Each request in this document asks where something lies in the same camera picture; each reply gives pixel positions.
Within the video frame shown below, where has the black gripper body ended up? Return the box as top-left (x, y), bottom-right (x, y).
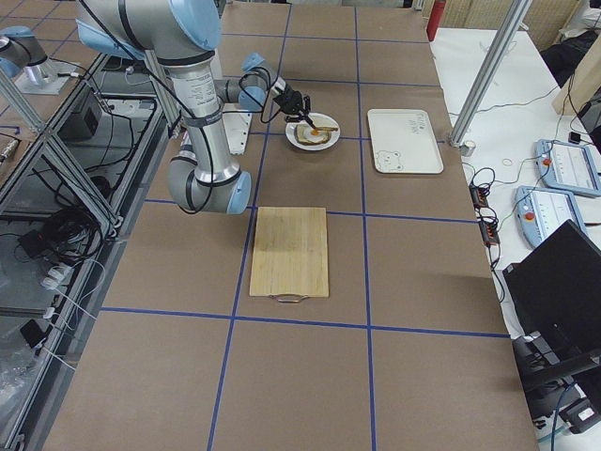
top-left (274, 85), bottom-right (311, 117)

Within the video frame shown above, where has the bread slice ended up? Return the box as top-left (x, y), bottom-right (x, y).
top-left (307, 117), bottom-right (339, 132)
top-left (294, 124), bottom-right (339, 146)

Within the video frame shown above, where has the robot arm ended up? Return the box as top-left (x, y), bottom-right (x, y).
top-left (1, 25), bottom-right (67, 96)
top-left (77, 1), bottom-right (310, 214)

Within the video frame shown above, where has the fried egg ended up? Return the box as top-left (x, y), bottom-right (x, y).
top-left (300, 127), bottom-right (329, 145)

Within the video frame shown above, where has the cream bear tray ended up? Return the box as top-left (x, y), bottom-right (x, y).
top-left (367, 109), bottom-right (444, 175)

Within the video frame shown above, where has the wooden cutting board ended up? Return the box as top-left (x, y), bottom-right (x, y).
top-left (249, 207), bottom-right (330, 303)

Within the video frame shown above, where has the small metal cylinder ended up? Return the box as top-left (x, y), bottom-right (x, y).
top-left (459, 140), bottom-right (476, 158)

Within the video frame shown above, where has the red cylinder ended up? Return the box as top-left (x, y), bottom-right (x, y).
top-left (426, 0), bottom-right (446, 42)

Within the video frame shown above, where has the near blue teach pendant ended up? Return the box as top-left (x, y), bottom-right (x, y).
top-left (515, 185), bottom-right (587, 248)

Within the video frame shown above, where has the blue teach pendant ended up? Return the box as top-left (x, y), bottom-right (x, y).
top-left (534, 139), bottom-right (600, 197)
top-left (515, 185), bottom-right (587, 248)

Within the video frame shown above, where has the far blue teach pendant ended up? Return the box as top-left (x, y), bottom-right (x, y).
top-left (534, 139), bottom-right (600, 197)

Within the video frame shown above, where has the black laptop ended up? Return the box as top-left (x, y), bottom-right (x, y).
top-left (502, 220), bottom-right (600, 357)

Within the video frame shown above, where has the white camera stand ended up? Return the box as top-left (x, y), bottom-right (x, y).
top-left (223, 103), bottom-right (253, 156)

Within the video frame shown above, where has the aluminium frame post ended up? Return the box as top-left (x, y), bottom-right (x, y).
top-left (448, 0), bottom-right (532, 152)

